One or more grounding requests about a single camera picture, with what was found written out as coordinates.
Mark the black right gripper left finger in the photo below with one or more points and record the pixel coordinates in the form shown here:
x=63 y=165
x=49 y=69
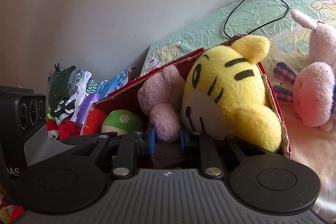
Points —
x=131 y=152

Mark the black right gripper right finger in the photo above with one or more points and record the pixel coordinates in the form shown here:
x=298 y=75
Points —
x=199 y=152

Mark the green smiling plush toy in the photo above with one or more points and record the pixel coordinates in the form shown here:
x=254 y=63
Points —
x=122 y=122

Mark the mauve bear plush toy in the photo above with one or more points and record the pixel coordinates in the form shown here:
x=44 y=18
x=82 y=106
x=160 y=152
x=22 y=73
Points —
x=160 y=98

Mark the yellow tiger plush toy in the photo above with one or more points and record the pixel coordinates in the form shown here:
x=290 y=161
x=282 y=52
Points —
x=225 y=94

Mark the pink bunny plush toy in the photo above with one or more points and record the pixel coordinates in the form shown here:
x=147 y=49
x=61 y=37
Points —
x=313 y=93

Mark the red cloth item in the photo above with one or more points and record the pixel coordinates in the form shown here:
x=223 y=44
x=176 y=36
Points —
x=65 y=126

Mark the red cardboard box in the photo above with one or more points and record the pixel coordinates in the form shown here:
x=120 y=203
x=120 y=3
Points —
x=126 y=98

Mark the pile of folded clothes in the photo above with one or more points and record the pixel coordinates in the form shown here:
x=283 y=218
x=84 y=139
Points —
x=70 y=87

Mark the cartoon bear bed sheet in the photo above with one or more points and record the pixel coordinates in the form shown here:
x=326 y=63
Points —
x=290 y=44

